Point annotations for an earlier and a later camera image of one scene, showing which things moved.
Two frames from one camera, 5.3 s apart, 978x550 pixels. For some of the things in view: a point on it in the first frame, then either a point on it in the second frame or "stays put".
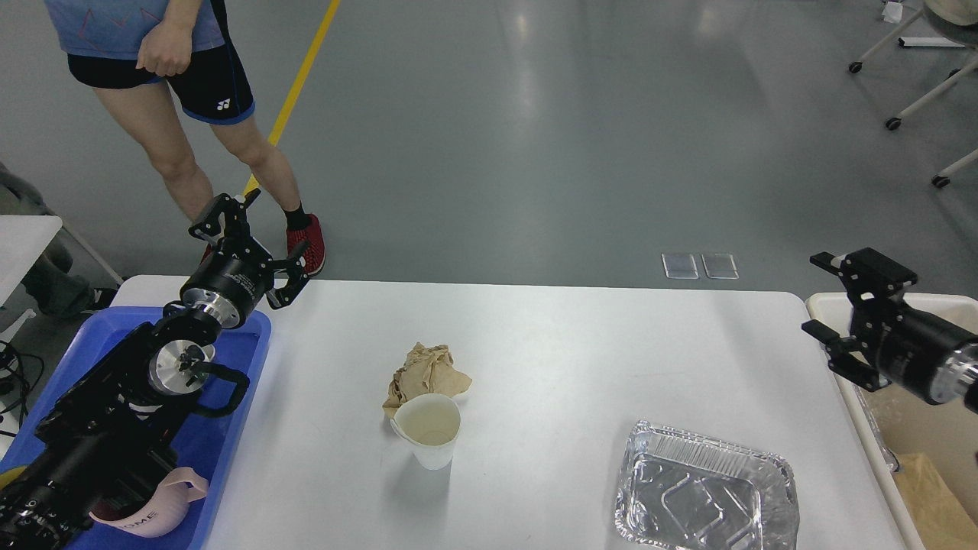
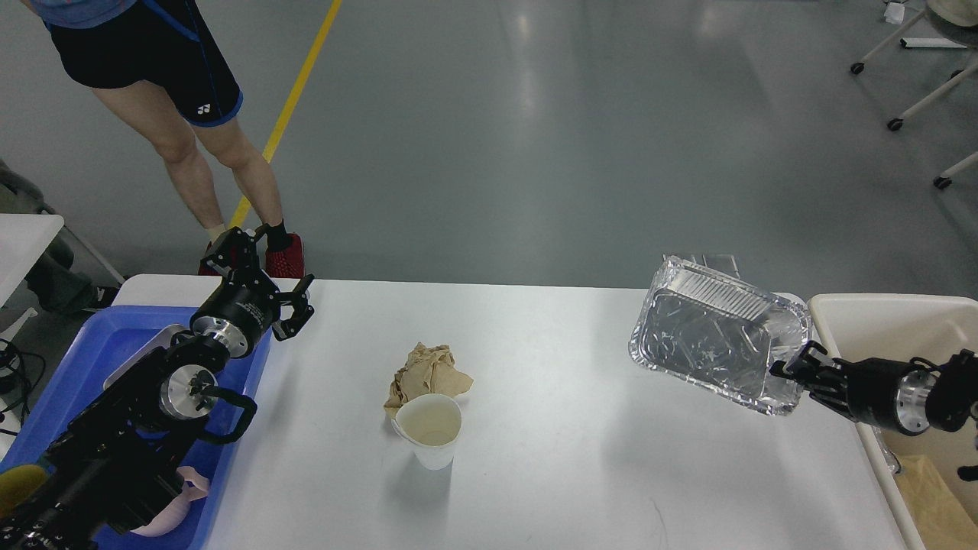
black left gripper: x=228 y=279 -> x=233 y=315
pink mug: x=170 y=509 stays put
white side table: x=24 y=239 stays put
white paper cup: x=428 y=425 stays put
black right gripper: x=912 y=347 -> x=875 y=390
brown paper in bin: x=940 y=522 stays put
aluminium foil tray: x=680 y=490 -> x=704 y=325
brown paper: x=426 y=370 stays put
